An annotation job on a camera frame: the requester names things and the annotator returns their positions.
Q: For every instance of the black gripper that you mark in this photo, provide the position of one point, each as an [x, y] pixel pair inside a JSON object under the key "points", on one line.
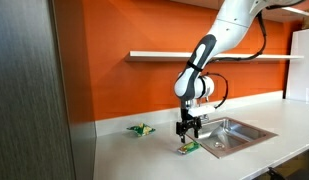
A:
{"points": [[186, 116]]}

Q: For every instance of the green granola bar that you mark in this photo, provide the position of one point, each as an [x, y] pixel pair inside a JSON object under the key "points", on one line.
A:
{"points": [[189, 147]]}

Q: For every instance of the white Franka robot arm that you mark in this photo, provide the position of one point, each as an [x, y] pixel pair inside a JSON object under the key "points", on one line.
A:
{"points": [[227, 30]]}

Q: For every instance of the stainless steel sink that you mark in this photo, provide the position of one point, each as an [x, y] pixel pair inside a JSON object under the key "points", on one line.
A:
{"points": [[234, 135]]}

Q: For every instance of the green yellow snack bag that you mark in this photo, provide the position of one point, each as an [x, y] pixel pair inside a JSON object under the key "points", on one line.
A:
{"points": [[141, 129]]}

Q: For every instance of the white appliance side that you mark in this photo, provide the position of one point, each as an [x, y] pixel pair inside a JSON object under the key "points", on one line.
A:
{"points": [[302, 66]]}

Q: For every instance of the dark wood cabinet panel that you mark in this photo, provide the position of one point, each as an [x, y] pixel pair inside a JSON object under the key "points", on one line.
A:
{"points": [[30, 100]]}

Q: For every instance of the long white wall shelf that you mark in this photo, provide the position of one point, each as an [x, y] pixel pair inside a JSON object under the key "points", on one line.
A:
{"points": [[154, 56]]}

